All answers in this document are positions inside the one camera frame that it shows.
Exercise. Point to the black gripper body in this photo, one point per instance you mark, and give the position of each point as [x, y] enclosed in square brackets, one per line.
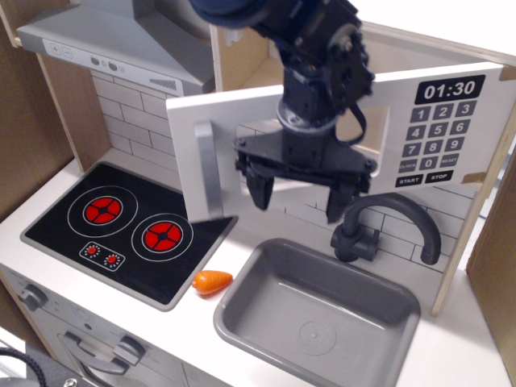
[308, 150]

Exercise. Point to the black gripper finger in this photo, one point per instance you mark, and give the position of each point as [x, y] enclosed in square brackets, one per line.
[339, 197]
[260, 187]

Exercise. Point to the white toy microwave door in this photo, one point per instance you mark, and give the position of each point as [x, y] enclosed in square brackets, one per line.
[425, 128]

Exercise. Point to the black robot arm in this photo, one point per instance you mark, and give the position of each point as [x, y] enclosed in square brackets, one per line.
[325, 75]

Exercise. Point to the orange toy carrot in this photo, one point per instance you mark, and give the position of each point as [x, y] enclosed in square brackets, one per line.
[207, 282]

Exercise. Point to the grey toy sink basin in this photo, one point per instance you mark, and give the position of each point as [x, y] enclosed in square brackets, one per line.
[314, 316]

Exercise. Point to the black toy stove top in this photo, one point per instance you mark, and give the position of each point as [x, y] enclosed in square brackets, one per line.
[129, 233]

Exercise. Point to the brown cardboard panel right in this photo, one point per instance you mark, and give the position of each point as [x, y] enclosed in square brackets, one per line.
[491, 270]

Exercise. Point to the grey range hood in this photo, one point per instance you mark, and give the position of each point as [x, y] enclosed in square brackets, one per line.
[130, 40]

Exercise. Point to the grey oven knob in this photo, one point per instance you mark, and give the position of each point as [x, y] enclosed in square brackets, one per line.
[33, 298]

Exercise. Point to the grey microwave door handle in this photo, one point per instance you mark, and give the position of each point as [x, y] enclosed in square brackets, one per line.
[209, 166]

